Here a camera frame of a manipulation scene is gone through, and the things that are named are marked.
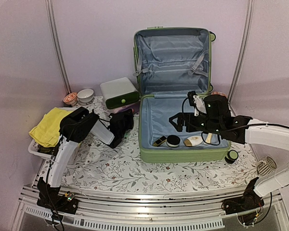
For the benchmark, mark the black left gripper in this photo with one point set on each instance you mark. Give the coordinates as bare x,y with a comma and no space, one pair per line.
129,116

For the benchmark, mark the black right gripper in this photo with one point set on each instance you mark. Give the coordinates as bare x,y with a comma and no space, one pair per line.
189,116

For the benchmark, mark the purple drawer box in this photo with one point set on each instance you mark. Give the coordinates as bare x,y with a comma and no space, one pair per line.
134,107

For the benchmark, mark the white green drawer box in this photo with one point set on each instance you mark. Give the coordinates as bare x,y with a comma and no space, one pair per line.
119,92

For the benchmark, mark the green hard-shell suitcase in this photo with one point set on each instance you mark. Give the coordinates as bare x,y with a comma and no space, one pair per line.
169,63

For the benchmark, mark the yellow garment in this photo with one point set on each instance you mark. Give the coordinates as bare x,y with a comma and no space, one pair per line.
46,133

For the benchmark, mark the white perforated plastic basket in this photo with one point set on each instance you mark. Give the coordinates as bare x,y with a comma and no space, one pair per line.
41,151

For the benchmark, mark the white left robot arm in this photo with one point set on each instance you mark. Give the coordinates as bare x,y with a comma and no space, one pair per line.
75,127

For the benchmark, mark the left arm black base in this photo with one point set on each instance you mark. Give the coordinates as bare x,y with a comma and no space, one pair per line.
50,199

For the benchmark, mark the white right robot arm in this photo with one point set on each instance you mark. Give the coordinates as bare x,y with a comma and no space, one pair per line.
258,132

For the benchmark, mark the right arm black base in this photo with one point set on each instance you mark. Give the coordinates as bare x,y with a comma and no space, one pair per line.
248,201

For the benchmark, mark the cream round bottle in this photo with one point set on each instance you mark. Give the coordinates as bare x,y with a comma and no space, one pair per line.
193,141

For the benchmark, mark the black lidded round jar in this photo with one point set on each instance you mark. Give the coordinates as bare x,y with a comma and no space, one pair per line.
173,141

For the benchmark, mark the small dark tube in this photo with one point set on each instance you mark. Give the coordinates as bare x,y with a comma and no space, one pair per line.
159,141

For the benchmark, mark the floral white table mat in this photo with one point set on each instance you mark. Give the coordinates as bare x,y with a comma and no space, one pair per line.
97,167

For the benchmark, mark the white ribbed round object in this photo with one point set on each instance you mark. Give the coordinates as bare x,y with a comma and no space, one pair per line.
266,166

